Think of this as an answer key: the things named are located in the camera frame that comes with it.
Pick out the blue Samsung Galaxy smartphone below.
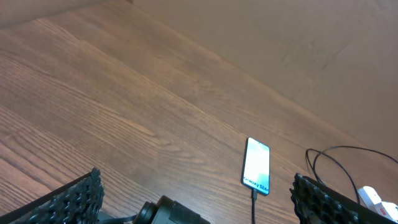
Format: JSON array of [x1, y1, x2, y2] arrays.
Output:
[[241, 138, 271, 195]]

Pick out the white charger plug adapter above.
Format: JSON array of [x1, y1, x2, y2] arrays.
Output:
[[374, 201, 398, 223]]

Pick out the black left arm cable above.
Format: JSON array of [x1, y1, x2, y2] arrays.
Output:
[[98, 211, 137, 224]]

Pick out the white power strip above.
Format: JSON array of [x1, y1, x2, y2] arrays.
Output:
[[358, 186, 382, 214]]

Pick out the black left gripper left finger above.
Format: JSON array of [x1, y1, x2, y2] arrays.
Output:
[[1, 168, 104, 224]]

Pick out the black USB charging cable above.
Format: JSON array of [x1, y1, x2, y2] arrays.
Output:
[[250, 145, 398, 224]]

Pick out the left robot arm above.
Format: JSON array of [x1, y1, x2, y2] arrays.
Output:
[[1, 169, 391, 224]]

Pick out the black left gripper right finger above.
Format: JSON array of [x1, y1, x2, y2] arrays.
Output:
[[290, 173, 394, 224]]

